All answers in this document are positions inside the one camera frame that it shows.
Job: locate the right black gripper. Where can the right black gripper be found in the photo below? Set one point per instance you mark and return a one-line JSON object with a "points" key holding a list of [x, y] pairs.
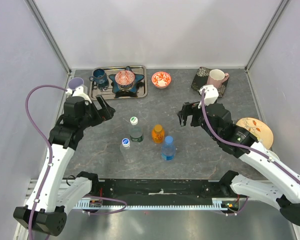
{"points": [[189, 109]]}

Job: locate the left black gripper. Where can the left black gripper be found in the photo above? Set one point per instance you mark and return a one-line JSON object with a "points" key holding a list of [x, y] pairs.
{"points": [[104, 114]]}

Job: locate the orange juice bottle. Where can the orange juice bottle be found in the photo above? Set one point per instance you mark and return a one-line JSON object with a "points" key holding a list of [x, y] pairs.
{"points": [[158, 134]]}

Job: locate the blue label water bottle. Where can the blue label water bottle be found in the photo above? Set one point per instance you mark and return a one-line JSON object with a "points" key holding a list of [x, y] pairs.
{"points": [[168, 151]]}

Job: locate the blue bottle cap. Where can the blue bottle cap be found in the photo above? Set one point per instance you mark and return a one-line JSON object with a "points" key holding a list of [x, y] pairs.
{"points": [[168, 139]]}

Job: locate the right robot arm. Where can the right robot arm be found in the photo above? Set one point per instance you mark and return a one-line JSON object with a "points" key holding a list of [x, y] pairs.
{"points": [[283, 193]]}

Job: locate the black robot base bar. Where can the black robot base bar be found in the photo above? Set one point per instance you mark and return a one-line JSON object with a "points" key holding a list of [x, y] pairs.
{"points": [[161, 191]]}

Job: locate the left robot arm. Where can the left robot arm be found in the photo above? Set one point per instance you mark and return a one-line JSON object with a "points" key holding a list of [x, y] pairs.
{"points": [[46, 211]]}

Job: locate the green label clear bottle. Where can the green label clear bottle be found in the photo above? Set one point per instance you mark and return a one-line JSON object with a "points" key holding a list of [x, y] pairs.
{"points": [[135, 131]]}

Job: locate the clear bottle blue-white cap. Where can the clear bottle blue-white cap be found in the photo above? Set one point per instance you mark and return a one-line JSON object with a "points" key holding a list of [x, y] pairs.
{"points": [[127, 150]]}

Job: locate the metal tray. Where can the metal tray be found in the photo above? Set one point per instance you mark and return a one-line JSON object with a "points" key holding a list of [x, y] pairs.
{"points": [[108, 94]]}

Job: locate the dark blue mug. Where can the dark blue mug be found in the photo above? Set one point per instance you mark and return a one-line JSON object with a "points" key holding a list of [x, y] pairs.
{"points": [[99, 76]]}

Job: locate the red patterned bowl on star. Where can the red patterned bowl on star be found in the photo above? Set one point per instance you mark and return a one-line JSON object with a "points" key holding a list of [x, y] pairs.
{"points": [[125, 79]]}

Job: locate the lilac plastic cup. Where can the lilac plastic cup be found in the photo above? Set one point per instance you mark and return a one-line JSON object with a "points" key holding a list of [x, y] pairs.
{"points": [[75, 83]]}

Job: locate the black floral square plate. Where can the black floral square plate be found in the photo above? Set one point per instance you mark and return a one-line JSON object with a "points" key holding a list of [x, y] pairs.
{"points": [[201, 78]]}

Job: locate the orange floral bowl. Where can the orange floral bowl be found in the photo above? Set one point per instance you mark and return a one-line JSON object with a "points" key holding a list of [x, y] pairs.
{"points": [[161, 79]]}

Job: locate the pink white mug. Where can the pink white mug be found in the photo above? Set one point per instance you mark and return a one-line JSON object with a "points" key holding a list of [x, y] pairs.
{"points": [[217, 77]]}

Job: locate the beige bird plate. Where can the beige bird plate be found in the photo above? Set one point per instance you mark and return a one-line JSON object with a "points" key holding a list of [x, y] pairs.
{"points": [[258, 128]]}

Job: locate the white bowl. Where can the white bowl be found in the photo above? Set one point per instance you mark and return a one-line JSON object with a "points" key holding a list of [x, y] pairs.
{"points": [[273, 154]]}

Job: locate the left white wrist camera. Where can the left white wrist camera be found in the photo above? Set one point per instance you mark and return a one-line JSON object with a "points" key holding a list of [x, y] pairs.
{"points": [[80, 91]]}

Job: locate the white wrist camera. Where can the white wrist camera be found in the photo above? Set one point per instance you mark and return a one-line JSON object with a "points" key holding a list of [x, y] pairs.
{"points": [[80, 91], [209, 93]]}

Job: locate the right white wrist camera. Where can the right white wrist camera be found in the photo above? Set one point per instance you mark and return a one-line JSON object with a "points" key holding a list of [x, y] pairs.
{"points": [[209, 93]]}

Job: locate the white slotted cable duct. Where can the white slotted cable duct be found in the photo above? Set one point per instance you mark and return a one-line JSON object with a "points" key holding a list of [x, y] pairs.
{"points": [[214, 205]]}

